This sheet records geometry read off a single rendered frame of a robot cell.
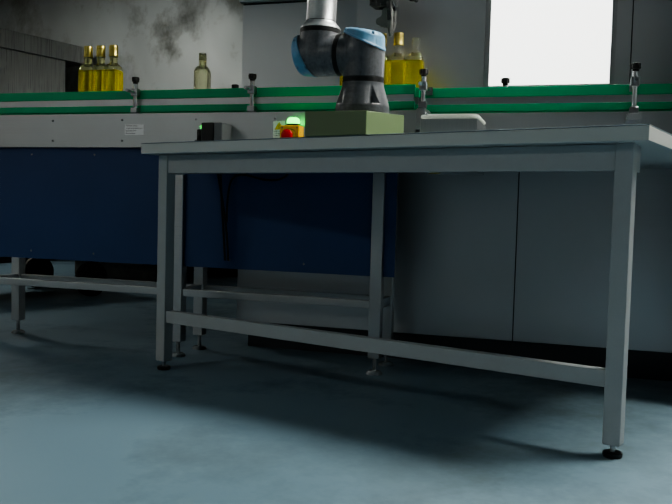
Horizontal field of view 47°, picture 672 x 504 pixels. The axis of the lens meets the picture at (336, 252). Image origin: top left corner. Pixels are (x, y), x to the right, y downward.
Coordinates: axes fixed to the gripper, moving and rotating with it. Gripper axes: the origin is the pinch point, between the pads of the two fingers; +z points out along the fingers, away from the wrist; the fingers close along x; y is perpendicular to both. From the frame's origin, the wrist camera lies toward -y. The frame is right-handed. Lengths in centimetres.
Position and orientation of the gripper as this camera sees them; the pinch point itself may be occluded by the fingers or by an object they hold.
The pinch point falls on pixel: (392, 32)
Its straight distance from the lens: 276.2
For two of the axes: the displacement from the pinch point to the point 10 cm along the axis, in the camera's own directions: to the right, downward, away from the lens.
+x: -3.5, 0.7, -9.4
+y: -9.4, -0.4, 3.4
